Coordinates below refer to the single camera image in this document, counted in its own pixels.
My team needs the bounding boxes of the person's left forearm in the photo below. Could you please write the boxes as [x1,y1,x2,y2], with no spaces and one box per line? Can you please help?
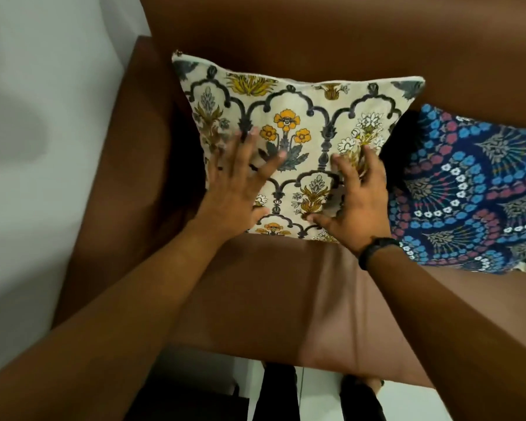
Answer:
[0,218,234,421]

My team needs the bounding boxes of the person's right leg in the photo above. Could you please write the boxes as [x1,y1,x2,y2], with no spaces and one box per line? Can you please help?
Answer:
[339,374,387,421]

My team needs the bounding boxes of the person's leg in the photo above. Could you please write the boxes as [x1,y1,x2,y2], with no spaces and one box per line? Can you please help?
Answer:
[252,362,300,421]
[339,374,387,421]

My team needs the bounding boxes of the cream floral cushion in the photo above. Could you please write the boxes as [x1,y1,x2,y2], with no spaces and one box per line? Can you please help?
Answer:
[172,51,426,244]

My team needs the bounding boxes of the black wristband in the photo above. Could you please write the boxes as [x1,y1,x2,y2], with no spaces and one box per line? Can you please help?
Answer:
[358,237,402,272]

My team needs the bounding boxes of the person's left hand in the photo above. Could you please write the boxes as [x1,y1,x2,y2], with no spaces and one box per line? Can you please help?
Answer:
[192,126,288,247]

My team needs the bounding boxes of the brown sofa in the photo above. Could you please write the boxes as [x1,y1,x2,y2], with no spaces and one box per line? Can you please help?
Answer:
[52,0,526,389]

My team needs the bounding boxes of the blue patterned cushion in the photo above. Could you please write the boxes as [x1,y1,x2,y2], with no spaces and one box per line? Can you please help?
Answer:
[388,103,526,274]

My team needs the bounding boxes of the person's left leg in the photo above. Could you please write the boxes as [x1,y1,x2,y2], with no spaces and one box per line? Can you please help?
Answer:
[252,362,300,421]

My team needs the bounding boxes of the person's right forearm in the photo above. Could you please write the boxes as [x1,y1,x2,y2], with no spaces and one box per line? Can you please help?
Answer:
[366,244,526,421]

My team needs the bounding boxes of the person's right hand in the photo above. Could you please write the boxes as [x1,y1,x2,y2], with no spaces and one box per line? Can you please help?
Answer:
[306,144,394,258]

